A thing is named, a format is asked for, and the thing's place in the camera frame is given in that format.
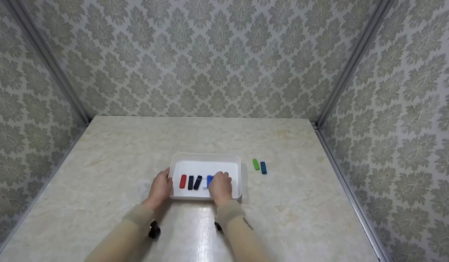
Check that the green flash drive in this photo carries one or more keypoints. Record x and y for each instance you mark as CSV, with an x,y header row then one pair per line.
x,y
255,164

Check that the black wrist band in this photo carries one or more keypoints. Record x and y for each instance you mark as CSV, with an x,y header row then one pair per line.
x,y
218,226
154,230

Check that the red flash drive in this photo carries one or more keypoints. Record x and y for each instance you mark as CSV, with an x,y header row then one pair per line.
x,y
183,181

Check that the black flash drive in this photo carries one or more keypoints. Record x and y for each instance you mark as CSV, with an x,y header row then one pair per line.
x,y
197,182
190,182

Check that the person's left hand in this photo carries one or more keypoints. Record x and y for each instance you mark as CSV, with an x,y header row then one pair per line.
x,y
160,191

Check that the white plastic tray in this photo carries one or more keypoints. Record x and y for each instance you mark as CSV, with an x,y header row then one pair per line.
x,y
204,165

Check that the person's left forearm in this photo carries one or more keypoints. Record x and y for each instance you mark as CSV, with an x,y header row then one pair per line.
x,y
128,236

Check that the person's right hand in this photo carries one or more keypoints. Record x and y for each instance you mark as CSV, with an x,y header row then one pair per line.
x,y
220,191

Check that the person's left fingers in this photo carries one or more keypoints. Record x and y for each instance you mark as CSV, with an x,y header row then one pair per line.
x,y
163,173

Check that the dark blue flash drive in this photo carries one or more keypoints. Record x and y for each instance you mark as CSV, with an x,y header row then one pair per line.
x,y
263,167

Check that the person's right forearm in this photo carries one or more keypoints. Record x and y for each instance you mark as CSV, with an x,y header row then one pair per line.
x,y
240,233

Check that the person's right fingers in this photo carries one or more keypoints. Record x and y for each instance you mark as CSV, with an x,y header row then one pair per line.
x,y
220,176

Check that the bright blue flash drive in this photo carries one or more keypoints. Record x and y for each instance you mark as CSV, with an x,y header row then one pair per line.
x,y
209,180

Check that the person's left thumb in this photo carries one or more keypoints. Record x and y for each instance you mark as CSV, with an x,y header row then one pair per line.
x,y
170,183

